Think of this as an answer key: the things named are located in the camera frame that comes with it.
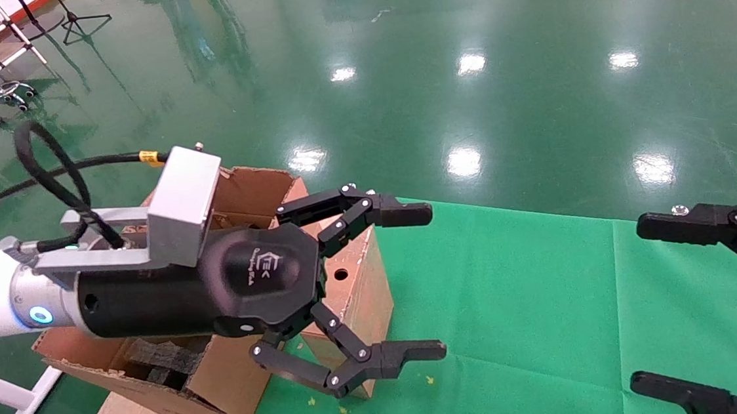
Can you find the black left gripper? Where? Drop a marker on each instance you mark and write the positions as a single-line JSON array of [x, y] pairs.
[[172, 301]]

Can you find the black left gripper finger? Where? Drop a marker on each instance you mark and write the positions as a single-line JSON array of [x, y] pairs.
[[402, 215], [387, 358]]

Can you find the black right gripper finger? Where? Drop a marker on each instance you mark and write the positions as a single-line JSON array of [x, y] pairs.
[[692, 226], [679, 393]]

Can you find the small brown cardboard box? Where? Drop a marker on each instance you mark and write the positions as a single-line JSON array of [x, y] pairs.
[[362, 299]]

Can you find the large open cardboard carton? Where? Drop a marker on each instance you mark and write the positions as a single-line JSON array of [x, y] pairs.
[[224, 383]]

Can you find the black foam block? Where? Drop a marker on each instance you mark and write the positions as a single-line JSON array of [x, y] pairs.
[[167, 361]]

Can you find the green cloth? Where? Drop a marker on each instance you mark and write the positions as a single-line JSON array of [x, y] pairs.
[[515, 320]]

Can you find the black tripod stand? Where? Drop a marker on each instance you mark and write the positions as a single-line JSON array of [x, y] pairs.
[[74, 21]]

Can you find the black round-base stand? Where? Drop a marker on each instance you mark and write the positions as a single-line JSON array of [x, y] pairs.
[[32, 24]]

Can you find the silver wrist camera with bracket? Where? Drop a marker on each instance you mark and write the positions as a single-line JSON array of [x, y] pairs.
[[183, 195]]

